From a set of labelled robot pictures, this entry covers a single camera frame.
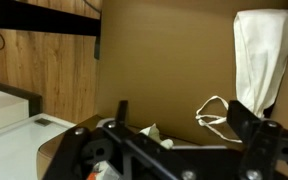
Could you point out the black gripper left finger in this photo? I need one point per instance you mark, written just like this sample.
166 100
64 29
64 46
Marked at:
132 156

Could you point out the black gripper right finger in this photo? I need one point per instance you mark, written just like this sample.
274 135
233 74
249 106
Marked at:
266 143

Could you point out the light blue patterned towel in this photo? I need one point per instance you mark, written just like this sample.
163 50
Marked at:
102 171

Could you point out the brown leather sofa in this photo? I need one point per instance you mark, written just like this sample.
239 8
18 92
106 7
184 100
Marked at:
173 61

